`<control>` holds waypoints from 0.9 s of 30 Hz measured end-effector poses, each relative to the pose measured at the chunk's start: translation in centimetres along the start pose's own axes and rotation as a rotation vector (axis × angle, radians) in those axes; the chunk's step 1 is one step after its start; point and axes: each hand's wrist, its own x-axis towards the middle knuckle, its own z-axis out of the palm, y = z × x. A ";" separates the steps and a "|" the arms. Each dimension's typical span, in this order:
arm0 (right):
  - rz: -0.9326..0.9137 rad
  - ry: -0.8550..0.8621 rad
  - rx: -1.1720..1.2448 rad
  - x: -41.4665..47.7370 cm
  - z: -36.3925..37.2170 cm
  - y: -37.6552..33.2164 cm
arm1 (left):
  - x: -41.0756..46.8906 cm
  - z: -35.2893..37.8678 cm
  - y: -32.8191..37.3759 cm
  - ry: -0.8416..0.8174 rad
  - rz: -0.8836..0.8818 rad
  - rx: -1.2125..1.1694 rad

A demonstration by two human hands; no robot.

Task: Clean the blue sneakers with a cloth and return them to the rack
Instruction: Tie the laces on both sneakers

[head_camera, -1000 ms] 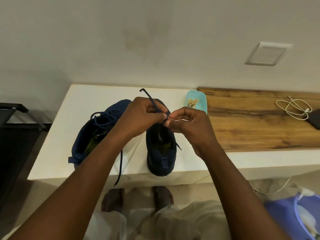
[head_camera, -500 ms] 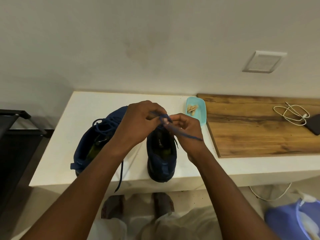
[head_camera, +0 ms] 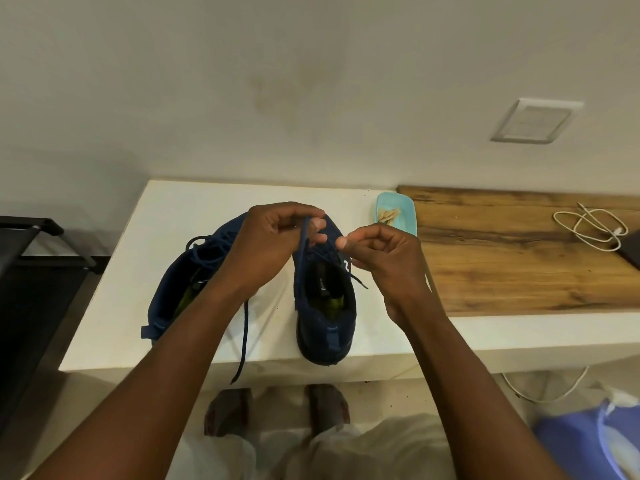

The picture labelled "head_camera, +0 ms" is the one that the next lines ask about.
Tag person's left hand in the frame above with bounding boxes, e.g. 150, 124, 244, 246
219, 202, 329, 301

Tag person's right hand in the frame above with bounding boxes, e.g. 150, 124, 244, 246
337, 223, 433, 331

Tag black shoe rack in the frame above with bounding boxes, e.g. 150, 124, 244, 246
0, 216, 111, 431

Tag person's right forearm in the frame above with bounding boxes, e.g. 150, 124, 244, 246
397, 294, 571, 480

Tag person's left forearm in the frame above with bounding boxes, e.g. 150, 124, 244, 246
29, 282, 259, 480

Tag person's right foot grey sock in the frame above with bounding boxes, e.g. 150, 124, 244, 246
306, 384, 351, 434

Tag person's foot grey sock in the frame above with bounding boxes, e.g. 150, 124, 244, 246
203, 388, 255, 438
306, 384, 351, 434

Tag person's left foot grey sock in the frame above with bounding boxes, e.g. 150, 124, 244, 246
203, 388, 255, 438

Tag light blue plastic container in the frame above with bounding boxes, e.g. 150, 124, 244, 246
373, 191, 418, 239

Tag brown wooden board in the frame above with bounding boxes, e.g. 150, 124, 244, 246
397, 185, 640, 317

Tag white shorts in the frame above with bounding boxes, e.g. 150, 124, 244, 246
165, 413, 457, 480

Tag black device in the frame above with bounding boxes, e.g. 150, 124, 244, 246
619, 234, 640, 271

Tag blue plastic bag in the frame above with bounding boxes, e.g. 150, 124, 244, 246
532, 399, 640, 480

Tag white spray bottle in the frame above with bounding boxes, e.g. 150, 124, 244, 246
602, 387, 640, 475

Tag coiled white charging cable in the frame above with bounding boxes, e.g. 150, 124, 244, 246
552, 202, 629, 253

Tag white floor cable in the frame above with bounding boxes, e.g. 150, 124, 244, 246
499, 366, 591, 405

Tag white wall switch plate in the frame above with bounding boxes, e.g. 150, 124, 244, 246
489, 98, 585, 145

